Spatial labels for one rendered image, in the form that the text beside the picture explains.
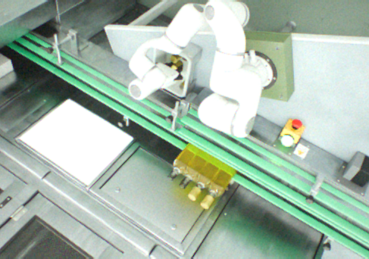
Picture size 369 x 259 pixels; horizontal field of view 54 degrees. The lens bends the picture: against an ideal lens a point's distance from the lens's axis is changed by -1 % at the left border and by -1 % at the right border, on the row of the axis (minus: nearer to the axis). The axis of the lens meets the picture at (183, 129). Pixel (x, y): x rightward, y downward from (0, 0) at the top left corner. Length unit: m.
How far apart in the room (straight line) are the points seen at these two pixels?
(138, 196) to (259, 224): 0.53
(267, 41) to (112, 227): 0.90
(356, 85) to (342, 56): 0.11
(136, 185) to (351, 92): 0.91
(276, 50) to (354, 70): 0.26
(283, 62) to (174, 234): 0.77
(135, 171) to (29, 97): 0.70
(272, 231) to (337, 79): 0.69
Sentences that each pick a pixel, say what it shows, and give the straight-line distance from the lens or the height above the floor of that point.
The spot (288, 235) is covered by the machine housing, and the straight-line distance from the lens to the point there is 1.66.
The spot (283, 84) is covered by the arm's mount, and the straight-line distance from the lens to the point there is 1.33.
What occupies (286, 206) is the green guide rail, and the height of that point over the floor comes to 0.95.
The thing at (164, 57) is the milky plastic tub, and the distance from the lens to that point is 1.62.
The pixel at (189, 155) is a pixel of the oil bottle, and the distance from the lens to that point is 1.51.
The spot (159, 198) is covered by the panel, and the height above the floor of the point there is 1.17.
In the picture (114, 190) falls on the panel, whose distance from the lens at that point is 1.58.
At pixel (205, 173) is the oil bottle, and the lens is 1.47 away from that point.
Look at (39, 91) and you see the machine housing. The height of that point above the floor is 1.02.
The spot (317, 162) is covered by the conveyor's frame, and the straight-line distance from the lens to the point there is 1.50.
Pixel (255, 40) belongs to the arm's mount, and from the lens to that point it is 1.29.
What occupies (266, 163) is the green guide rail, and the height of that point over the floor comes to 0.94.
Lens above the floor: 1.85
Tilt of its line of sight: 36 degrees down
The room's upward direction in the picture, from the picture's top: 139 degrees counter-clockwise
